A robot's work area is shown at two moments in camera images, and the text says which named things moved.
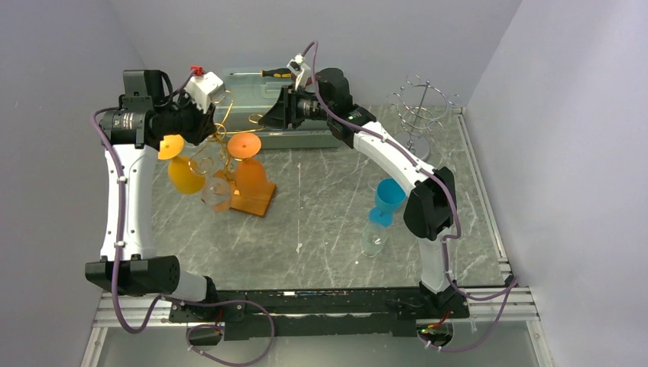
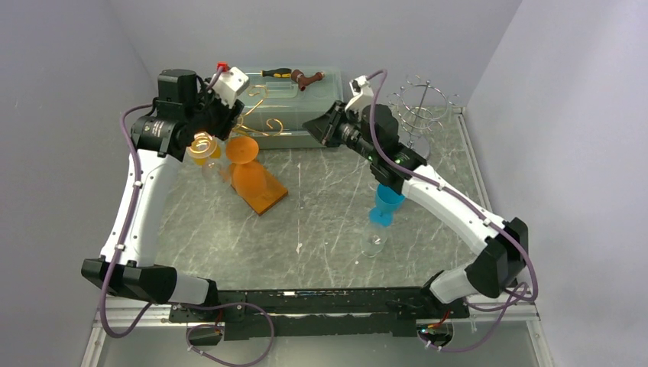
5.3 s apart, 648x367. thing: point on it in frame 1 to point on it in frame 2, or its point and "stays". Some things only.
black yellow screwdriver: x=269 y=73 stays
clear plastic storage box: x=246 y=99 stays
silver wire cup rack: x=419 y=105 stays
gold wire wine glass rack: x=212 y=159 to x=273 y=192
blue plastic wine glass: x=390 y=194 stays
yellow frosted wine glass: x=186 y=175 to x=206 y=154
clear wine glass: x=216 y=193 to x=216 y=170
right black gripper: x=284 y=112 to x=325 y=128
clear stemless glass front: x=374 y=240 stays
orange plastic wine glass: x=251 y=179 stays
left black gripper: x=205 y=125 to x=229 y=116
